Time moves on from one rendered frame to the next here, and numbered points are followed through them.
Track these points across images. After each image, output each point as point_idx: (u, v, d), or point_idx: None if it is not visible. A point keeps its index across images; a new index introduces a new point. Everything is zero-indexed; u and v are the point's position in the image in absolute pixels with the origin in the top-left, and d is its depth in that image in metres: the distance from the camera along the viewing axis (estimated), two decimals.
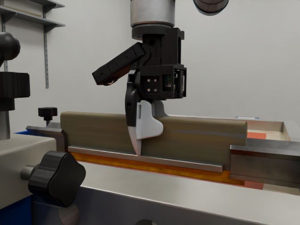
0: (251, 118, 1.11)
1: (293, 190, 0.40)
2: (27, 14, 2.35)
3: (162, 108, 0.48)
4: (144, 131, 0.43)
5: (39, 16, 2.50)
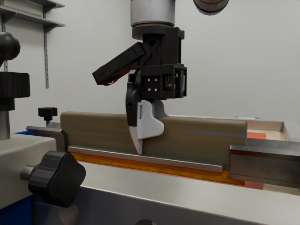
0: (251, 118, 1.11)
1: (293, 190, 0.40)
2: (27, 14, 2.35)
3: (162, 108, 0.47)
4: (145, 131, 0.43)
5: (39, 16, 2.50)
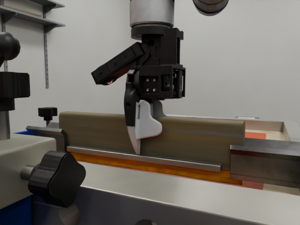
0: (251, 118, 1.11)
1: (293, 190, 0.40)
2: (27, 14, 2.35)
3: (161, 108, 0.48)
4: (143, 131, 0.43)
5: (39, 16, 2.50)
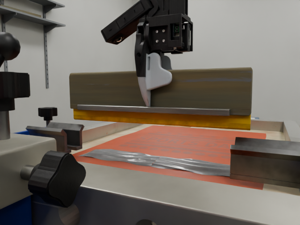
0: (251, 118, 1.11)
1: (293, 190, 0.40)
2: (27, 14, 2.35)
3: (169, 64, 0.49)
4: (154, 81, 0.44)
5: (39, 16, 2.50)
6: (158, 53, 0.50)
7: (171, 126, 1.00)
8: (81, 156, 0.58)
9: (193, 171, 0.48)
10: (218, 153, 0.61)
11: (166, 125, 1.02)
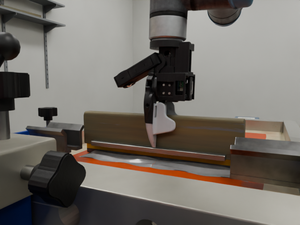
0: (251, 118, 1.11)
1: (293, 192, 0.40)
2: (27, 14, 2.35)
3: (173, 109, 0.56)
4: (160, 128, 0.51)
5: (39, 16, 2.50)
6: None
7: None
8: (81, 157, 0.58)
9: (193, 172, 0.48)
10: None
11: None
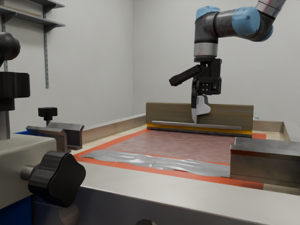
0: None
1: (293, 192, 0.40)
2: (27, 14, 2.35)
3: (207, 100, 0.87)
4: (200, 111, 0.82)
5: (39, 16, 2.50)
6: None
7: None
8: (81, 157, 0.58)
9: (193, 172, 0.48)
10: None
11: None
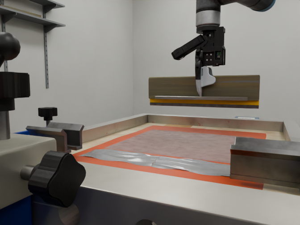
0: (251, 118, 1.11)
1: (293, 190, 0.40)
2: (27, 14, 2.35)
3: (211, 72, 0.85)
4: (205, 82, 0.80)
5: (39, 16, 2.50)
6: (204, 65, 0.85)
7: (171, 126, 1.00)
8: (81, 156, 0.58)
9: (193, 171, 0.48)
10: None
11: (166, 125, 1.02)
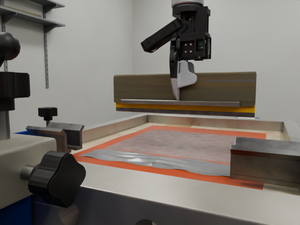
0: (251, 118, 1.11)
1: (293, 190, 0.40)
2: (27, 14, 2.35)
3: (193, 68, 0.64)
4: (183, 81, 0.60)
5: (39, 16, 2.50)
6: (184, 60, 0.65)
7: (171, 126, 1.00)
8: (81, 156, 0.58)
9: (193, 171, 0.48)
10: None
11: (166, 125, 1.02)
